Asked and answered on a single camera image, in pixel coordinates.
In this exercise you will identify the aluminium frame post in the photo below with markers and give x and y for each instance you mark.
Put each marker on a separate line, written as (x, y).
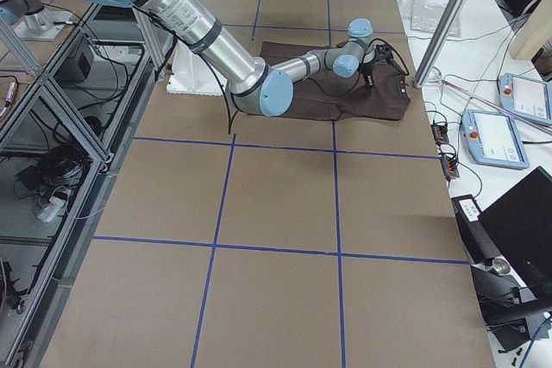
(437, 41)

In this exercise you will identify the wooden board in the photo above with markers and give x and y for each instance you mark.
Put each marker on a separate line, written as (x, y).
(533, 34)

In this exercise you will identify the near blue teach pendant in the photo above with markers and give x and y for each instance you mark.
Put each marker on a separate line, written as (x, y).
(493, 140)

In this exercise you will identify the clear plastic bag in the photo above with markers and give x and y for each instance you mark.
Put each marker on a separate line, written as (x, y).
(425, 15)

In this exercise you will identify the blue teach pendant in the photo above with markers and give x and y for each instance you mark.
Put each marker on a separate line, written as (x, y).
(530, 98)
(493, 140)

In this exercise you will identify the black monitor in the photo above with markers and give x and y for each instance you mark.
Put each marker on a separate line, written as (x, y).
(519, 225)

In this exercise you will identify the aluminium frame rail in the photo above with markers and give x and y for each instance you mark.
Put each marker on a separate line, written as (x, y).
(77, 100)

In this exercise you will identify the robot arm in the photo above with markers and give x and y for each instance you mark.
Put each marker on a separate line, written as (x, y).
(253, 86)

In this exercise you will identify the brown t-shirt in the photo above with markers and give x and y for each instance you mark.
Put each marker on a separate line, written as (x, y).
(327, 97)

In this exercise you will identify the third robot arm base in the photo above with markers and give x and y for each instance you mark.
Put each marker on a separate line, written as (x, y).
(32, 20)

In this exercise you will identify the far blue teach pendant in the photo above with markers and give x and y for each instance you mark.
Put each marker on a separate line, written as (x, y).
(530, 98)

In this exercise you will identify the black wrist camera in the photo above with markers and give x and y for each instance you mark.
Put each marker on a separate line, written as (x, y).
(383, 53)

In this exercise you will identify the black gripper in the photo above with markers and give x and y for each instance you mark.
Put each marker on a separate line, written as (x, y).
(369, 68)

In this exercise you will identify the black stand with metal cylinder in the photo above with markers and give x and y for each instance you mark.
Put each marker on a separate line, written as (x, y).
(496, 289)

